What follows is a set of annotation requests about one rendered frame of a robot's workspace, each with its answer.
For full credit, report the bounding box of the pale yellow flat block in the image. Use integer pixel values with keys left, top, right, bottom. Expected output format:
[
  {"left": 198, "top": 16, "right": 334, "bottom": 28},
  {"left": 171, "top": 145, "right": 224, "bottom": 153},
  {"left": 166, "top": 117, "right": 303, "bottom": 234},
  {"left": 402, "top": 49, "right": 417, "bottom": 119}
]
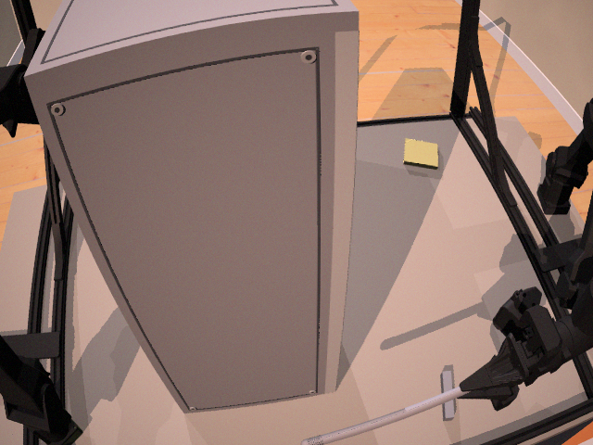
[{"left": 404, "top": 138, "right": 438, "bottom": 170}]

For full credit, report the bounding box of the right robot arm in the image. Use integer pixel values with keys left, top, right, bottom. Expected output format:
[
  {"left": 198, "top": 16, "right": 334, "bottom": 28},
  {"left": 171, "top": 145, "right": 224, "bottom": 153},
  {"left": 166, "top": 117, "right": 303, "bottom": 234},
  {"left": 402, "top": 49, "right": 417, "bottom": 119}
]
[{"left": 0, "top": 28, "right": 78, "bottom": 445}]

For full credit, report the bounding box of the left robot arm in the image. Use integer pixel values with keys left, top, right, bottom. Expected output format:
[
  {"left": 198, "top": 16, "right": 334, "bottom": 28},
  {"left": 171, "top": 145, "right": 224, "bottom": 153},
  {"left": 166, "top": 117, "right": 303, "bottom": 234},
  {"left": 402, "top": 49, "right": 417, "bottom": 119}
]
[{"left": 493, "top": 98, "right": 593, "bottom": 360}]

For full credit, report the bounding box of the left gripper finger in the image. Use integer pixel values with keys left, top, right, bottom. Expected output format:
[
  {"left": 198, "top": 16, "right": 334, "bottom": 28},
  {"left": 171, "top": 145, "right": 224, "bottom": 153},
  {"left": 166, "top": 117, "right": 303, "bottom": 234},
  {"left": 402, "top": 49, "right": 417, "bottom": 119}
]
[
  {"left": 457, "top": 387, "right": 511, "bottom": 401},
  {"left": 460, "top": 333, "right": 529, "bottom": 392}
]

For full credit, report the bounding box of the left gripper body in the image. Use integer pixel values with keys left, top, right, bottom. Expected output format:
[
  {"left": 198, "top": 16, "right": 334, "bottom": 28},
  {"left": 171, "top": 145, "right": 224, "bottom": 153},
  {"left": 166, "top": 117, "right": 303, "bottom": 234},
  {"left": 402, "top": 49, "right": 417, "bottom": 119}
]
[{"left": 491, "top": 304, "right": 574, "bottom": 411}]

